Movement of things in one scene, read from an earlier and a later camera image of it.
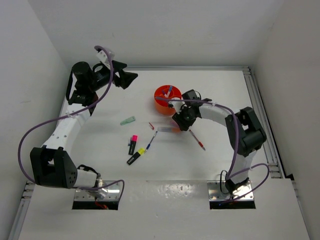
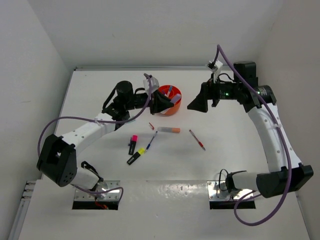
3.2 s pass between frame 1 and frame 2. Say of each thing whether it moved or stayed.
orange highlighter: stayed
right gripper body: moved
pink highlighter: stayed
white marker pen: stayed
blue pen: stayed
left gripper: moved
